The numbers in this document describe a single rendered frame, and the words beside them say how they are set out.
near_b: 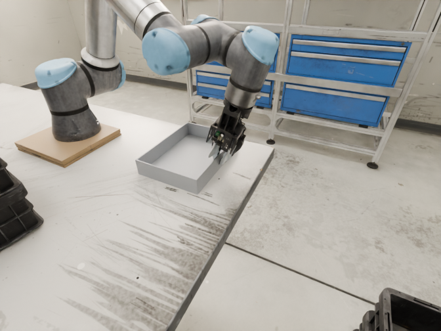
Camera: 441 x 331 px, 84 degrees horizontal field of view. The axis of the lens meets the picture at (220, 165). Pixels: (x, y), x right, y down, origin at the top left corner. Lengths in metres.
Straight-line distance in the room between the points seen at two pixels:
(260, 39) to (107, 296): 0.54
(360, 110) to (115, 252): 1.86
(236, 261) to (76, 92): 1.03
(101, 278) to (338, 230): 1.34
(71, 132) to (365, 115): 1.84
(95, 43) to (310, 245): 1.33
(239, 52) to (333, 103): 1.58
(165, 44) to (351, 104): 1.74
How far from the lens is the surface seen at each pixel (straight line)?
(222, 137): 0.62
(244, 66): 0.53
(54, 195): 0.78
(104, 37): 0.90
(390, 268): 1.59
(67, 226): 0.67
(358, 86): 1.98
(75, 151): 0.89
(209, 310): 1.24
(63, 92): 0.91
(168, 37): 0.46
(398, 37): 1.96
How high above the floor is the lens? 1.14
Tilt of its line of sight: 36 degrees down
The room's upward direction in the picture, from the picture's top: straight up
